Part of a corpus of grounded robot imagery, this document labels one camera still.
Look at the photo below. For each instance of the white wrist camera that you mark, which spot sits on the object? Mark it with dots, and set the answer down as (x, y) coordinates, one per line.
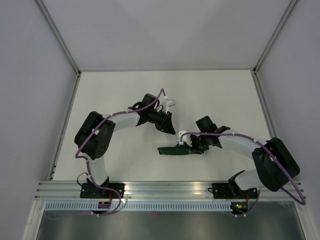
(183, 138)
(168, 103)

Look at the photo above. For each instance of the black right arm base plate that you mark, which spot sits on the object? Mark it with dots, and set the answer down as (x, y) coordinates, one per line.
(223, 190)

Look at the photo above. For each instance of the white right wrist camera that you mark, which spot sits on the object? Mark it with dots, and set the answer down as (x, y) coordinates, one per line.
(183, 138)

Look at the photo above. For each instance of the dark green cloth napkin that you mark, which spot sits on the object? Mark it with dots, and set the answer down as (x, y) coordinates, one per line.
(178, 150)

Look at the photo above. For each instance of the aluminium right frame post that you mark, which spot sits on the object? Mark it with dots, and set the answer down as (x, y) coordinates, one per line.
(275, 34)

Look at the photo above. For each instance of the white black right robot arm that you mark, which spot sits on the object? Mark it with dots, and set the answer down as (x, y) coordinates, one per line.
(225, 138)

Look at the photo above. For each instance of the white slotted cable duct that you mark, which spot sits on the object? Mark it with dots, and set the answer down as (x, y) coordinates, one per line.
(180, 206)

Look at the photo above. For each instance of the aluminium right side rail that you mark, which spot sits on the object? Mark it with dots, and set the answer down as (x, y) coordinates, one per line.
(270, 112)

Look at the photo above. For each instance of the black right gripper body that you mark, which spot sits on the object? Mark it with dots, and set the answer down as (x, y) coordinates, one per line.
(199, 143)

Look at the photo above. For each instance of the aluminium left frame post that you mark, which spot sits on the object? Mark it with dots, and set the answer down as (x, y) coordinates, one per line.
(40, 4)

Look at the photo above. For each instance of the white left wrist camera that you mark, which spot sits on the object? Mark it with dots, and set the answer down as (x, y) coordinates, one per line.
(168, 103)

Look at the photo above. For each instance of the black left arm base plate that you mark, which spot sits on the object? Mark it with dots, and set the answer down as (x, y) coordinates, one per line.
(89, 191)

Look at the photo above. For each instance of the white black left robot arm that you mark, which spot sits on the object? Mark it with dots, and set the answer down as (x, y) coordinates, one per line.
(95, 134)

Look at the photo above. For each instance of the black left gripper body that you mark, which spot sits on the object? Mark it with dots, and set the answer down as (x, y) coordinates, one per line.
(158, 119)

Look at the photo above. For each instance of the aluminium frame post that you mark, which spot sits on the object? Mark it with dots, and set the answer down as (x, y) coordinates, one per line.
(275, 34)
(40, 4)

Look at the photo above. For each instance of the aluminium front rail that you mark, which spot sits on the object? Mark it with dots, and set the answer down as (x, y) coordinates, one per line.
(135, 190)

